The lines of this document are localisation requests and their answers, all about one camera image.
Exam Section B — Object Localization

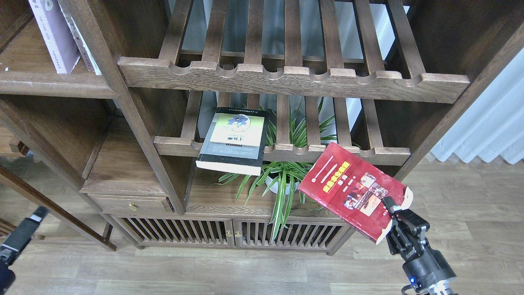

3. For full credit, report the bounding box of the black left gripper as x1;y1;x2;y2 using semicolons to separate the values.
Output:
0;206;49;293

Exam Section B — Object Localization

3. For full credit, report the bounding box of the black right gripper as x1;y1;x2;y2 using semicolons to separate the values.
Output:
382;197;456;293

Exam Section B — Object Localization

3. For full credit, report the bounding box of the red paperback book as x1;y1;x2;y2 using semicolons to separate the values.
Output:
298;142;413;243

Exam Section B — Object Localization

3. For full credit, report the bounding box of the black and green book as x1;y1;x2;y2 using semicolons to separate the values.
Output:
195;107;270;176

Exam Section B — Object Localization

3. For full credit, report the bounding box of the white and lilac book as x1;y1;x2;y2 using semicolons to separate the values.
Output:
29;0;80;74

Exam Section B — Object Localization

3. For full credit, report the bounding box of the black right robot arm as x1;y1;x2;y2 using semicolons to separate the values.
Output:
382;196;456;295

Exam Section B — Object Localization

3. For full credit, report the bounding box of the dark wooden side furniture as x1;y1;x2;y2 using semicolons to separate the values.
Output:
0;125;117;251

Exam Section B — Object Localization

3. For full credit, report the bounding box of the white plant pot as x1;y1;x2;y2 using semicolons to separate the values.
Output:
262;176;300;196

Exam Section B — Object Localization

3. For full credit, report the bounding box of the white pleated curtain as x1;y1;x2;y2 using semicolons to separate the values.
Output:
430;50;524;164

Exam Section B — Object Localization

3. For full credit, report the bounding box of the dark wooden bookshelf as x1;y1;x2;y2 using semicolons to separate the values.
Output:
1;0;523;255

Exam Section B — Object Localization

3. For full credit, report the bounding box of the white book behind post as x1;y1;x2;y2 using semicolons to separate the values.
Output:
59;2;102;75

